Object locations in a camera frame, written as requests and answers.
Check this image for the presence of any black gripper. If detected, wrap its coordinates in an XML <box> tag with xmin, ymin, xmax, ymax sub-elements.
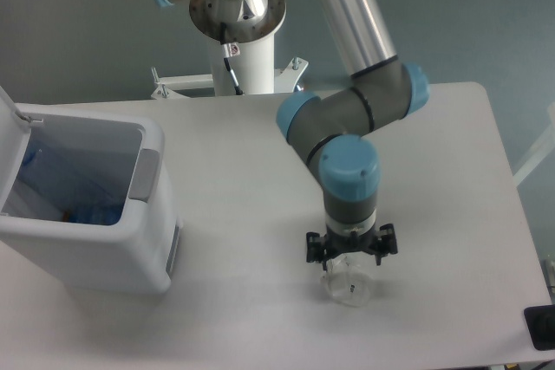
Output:
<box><xmin>305</xmin><ymin>224</ymin><xmax>398</xmax><ymax>272</ymax></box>

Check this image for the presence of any clear crushed plastic bottle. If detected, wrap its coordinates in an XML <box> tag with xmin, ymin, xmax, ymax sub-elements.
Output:
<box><xmin>17</xmin><ymin>140</ymin><xmax>124</xmax><ymax>225</ymax></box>

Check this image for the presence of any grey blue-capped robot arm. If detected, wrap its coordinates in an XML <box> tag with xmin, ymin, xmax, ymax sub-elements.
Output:
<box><xmin>154</xmin><ymin>0</ymin><xmax>429</xmax><ymax>266</ymax></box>

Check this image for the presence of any white plastic trash can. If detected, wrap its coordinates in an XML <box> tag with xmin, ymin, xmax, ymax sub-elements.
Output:
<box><xmin>1</xmin><ymin>94</ymin><xmax>180</xmax><ymax>294</ymax></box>

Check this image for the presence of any black device at table edge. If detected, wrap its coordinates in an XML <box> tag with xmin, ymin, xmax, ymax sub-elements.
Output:
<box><xmin>524</xmin><ymin>305</ymin><xmax>554</xmax><ymax>351</ymax></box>

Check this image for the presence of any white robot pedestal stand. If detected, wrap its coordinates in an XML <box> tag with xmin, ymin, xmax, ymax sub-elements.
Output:
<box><xmin>149</xmin><ymin>0</ymin><xmax>310</xmax><ymax>101</ymax></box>

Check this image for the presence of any white table leg frame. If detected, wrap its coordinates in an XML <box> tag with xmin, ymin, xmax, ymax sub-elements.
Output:
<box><xmin>513</xmin><ymin>103</ymin><xmax>554</xmax><ymax>186</ymax></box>

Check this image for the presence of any black cable on pedestal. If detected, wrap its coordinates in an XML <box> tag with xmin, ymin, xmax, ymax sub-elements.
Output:
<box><xmin>218</xmin><ymin>22</ymin><xmax>245</xmax><ymax>96</ymax></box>

